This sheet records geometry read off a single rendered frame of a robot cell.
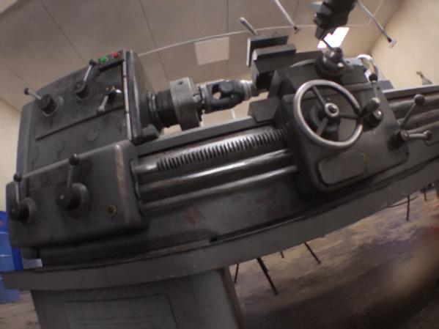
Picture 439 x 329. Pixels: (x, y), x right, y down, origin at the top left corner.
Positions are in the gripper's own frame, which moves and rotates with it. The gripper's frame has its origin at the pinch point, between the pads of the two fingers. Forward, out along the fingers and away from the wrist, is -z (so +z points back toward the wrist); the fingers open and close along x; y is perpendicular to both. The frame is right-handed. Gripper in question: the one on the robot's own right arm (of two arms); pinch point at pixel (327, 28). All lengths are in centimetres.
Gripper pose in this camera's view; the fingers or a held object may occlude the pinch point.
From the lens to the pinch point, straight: 74.8
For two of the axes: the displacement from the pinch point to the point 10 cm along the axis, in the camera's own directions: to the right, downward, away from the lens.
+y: 4.8, 8.4, -2.5
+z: -0.2, -2.7, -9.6
